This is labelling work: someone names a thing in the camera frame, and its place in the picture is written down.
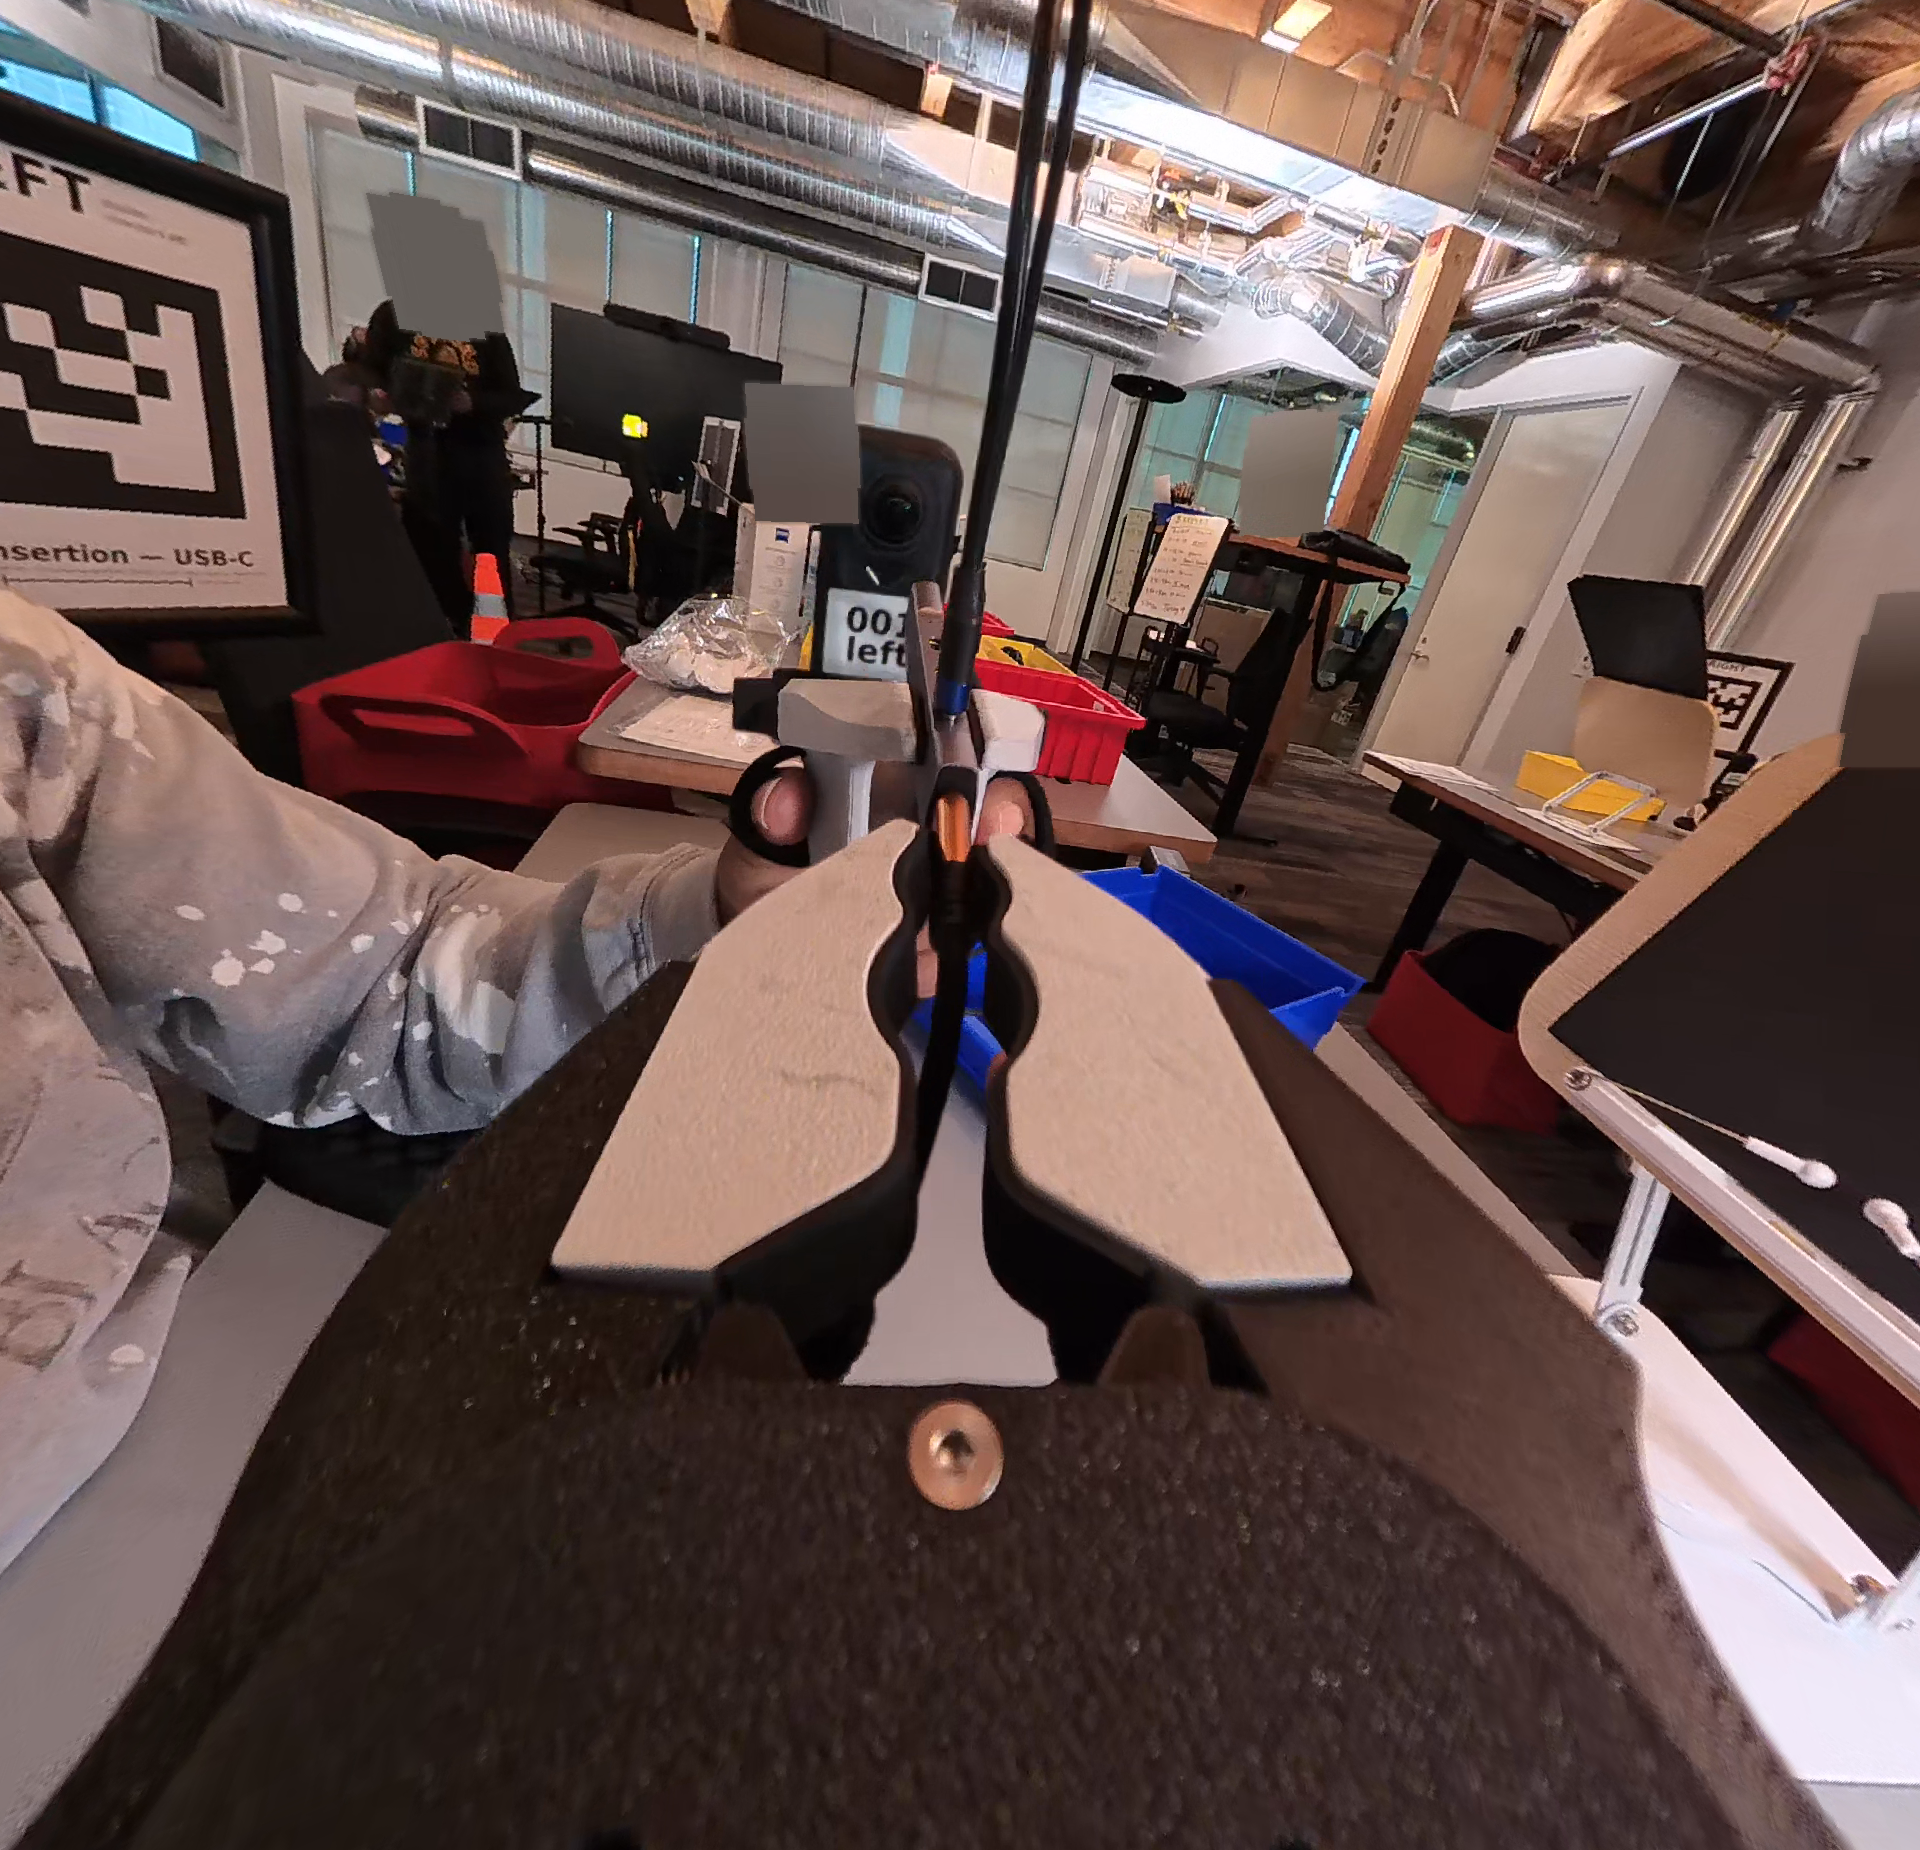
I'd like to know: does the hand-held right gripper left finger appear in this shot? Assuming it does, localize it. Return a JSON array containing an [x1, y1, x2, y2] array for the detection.
[[547, 821, 924, 1382]]

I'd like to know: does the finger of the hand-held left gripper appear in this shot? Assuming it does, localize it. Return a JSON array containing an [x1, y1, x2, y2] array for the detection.
[[960, 699, 1043, 833], [773, 675, 924, 869]]

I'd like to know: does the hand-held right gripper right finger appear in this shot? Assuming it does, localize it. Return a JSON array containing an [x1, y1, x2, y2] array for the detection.
[[982, 833, 1357, 1382]]

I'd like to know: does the grey usb hub black cable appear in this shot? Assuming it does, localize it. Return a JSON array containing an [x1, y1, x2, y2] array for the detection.
[[904, 0, 1107, 821]]

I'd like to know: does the blue plastic bin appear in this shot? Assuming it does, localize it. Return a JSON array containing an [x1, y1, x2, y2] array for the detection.
[[940, 865, 1368, 1118]]

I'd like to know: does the person's left forearm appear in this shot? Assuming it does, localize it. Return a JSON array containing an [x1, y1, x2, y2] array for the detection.
[[0, 587, 729, 1136]]

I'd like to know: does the person's left hand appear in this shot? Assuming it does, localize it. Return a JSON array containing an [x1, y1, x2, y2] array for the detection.
[[711, 760, 824, 929]]

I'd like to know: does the long red ribbed bin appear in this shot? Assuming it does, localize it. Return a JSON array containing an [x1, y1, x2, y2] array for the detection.
[[977, 610, 1148, 788]]

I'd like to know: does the white carton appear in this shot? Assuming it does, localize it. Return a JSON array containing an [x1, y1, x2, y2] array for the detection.
[[731, 506, 819, 633]]

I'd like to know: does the clear plastic bag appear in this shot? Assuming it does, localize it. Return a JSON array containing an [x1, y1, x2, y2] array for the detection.
[[620, 597, 798, 692]]

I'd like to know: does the black office chair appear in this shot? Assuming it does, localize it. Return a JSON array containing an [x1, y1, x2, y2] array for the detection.
[[1134, 604, 1410, 832]]

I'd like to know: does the whiteboard with writing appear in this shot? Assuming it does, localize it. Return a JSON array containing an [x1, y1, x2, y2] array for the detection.
[[1128, 511, 1234, 623]]

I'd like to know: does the black monitor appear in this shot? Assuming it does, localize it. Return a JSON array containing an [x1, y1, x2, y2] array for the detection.
[[547, 303, 787, 498]]

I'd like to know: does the black floor lamp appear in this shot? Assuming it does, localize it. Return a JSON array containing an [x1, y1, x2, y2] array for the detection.
[[1070, 370, 1189, 671]]

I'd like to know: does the wooden standing desk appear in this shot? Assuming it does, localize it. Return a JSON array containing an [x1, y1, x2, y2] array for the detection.
[[1201, 531, 1410, 832]]

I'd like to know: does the red tote bag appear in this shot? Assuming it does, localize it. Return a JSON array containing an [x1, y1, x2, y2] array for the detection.
[[293, 620, 679, 815]]

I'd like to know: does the black mesh cushion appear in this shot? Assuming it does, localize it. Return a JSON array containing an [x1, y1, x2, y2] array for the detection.
[[210, 1085, 497, 1229]]

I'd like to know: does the black-legged desk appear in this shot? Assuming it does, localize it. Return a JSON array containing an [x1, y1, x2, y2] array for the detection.
[[1357, 747, 1693, 980]]

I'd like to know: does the wooden pillar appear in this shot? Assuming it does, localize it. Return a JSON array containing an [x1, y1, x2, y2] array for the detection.
[[1330, 220, 1485, 536]]

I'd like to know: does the white door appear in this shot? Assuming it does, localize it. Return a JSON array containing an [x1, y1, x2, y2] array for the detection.
[[1410, 398, 1638, 771]]

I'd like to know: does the black panel on wooden board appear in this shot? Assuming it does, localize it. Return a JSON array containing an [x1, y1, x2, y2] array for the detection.
[[1566, 576, 1721, 788], [1518, 735, 1920, 1412]]

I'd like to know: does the framed black-white tag sign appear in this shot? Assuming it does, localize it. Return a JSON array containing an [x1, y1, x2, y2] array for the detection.
[[1699, 648, 1795, 755], [0, 90, 317, 633]]

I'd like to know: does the silver ventilation duct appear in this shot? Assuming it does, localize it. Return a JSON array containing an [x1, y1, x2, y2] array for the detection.
[[16, 0, 1246, 338], [1440, 80, 1920, 398]]

